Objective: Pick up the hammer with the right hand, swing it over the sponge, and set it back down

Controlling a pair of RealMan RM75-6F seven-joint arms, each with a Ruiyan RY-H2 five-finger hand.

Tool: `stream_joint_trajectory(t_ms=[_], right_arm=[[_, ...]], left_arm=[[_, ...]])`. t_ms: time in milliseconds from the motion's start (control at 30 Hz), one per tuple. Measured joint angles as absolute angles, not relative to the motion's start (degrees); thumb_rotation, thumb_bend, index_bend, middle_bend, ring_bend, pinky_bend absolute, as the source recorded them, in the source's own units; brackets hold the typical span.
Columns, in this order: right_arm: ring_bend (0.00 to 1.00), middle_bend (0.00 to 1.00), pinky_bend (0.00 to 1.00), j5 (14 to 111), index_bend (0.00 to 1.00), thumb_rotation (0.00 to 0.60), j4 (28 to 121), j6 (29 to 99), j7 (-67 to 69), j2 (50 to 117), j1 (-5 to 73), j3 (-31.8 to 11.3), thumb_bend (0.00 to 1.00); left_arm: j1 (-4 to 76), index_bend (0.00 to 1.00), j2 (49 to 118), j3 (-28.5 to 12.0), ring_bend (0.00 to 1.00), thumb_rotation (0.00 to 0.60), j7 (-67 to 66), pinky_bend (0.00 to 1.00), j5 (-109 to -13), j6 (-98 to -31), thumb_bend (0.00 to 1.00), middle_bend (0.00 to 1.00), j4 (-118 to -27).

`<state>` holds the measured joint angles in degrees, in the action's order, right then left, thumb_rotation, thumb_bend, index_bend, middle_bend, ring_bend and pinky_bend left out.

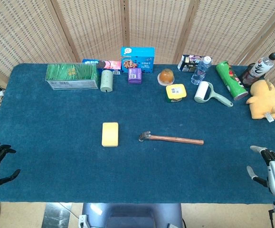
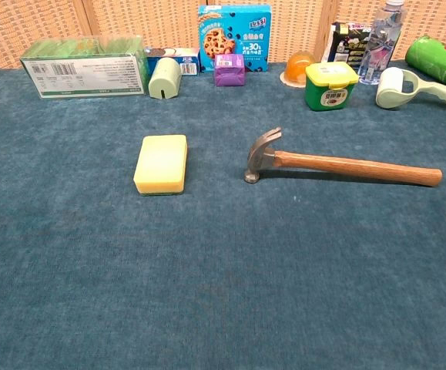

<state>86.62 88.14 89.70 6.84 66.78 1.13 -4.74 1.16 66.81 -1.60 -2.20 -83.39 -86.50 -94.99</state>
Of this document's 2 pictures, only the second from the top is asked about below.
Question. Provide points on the black yellow snack pack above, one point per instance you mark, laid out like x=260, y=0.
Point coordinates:
x=347, y=46

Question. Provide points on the clear plastic water bottle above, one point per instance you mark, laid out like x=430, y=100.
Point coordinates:
x=380, y=46

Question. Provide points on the blue cookie box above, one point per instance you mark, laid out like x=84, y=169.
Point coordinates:
x=242, y=34

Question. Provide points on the green chips can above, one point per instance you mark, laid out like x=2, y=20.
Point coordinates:
x=438, y=63

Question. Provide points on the small purple carton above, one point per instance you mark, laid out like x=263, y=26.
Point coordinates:
x=229, y=70

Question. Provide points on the pale green lint roller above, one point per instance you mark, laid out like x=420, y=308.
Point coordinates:
x=396, y=86

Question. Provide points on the woven folding screen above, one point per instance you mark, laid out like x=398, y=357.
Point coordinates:
x=149, y=23

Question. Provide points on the small blue and white box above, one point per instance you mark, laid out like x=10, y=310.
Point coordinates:
x=186, y=61

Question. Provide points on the blue table cloth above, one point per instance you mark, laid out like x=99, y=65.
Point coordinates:
x=207, y=250

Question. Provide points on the pale green cylindrical holder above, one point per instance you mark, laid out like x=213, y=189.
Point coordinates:
x=165, y=79

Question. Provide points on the green and white carton box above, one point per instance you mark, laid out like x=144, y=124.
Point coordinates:
x=88, y=75

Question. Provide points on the green tub with yellow lid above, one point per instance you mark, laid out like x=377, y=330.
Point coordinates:
x=329, y=86

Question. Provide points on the orange jelly cup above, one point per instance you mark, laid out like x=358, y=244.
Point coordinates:
x=299, y=66

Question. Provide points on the yellow sponge with green base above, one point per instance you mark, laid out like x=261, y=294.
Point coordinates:
x=161, y=162

